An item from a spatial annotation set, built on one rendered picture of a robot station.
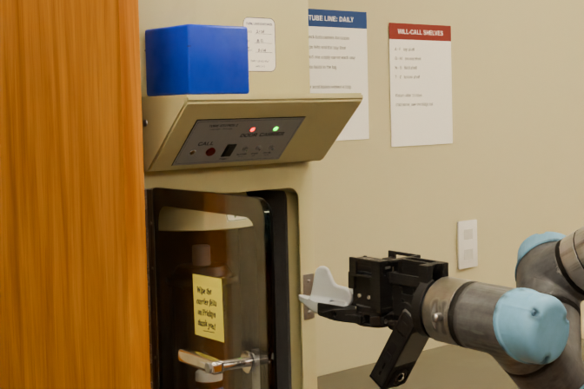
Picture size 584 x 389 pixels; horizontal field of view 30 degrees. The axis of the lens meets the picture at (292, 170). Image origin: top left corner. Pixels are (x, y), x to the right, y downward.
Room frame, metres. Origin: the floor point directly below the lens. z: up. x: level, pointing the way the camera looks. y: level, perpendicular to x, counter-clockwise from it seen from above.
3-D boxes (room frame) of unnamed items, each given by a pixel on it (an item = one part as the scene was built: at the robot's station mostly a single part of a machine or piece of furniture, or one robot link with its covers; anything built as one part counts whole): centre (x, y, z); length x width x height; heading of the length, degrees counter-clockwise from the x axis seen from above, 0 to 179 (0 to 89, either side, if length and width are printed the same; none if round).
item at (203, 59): (1.46, 0.12, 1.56); 0.10 x 0.10 x 0.09; 42
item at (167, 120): (1.53, 0.05, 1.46); 0.32 x 0.12 x 0.10; 132
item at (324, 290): (1.34, -0.03, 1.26); 0.09 x 0.03 x 0.06; 53
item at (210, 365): (1.25, 0.10, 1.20); 0.10 x 0.05 x 0.03; 32
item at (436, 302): (1.22, -0.18, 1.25); 0.08 x 0.05 x 0.08; 131
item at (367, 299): (1.29, -0.13, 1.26); 0.12 x 0.08 x 0.09; 41
